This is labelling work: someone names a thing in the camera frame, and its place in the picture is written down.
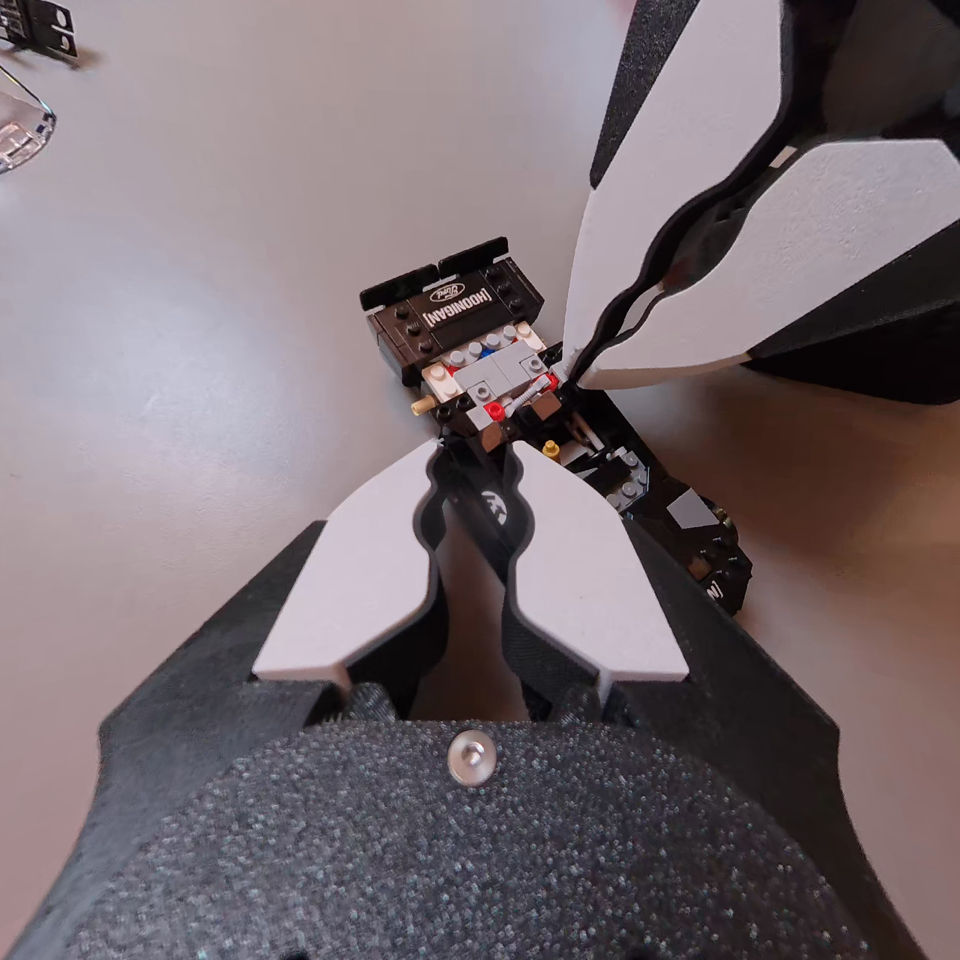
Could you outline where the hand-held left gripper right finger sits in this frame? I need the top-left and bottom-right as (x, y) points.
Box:
(500, 444), (693, 696)

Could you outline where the small black lego piece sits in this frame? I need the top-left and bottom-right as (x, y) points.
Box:
(0, 0), (79, 64)

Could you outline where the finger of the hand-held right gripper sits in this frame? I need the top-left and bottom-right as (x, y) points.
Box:
(570, 135), (960, 391)
(561, 0), (793, 369)

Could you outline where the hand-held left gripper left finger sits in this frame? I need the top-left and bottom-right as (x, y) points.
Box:
(252, 440), (454, 691)

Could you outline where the black lego car model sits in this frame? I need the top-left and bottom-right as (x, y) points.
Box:
(360, 237), (754, 616)

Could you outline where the clear lego windshield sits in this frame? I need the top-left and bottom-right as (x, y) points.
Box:
(0, 68), (58, 177)

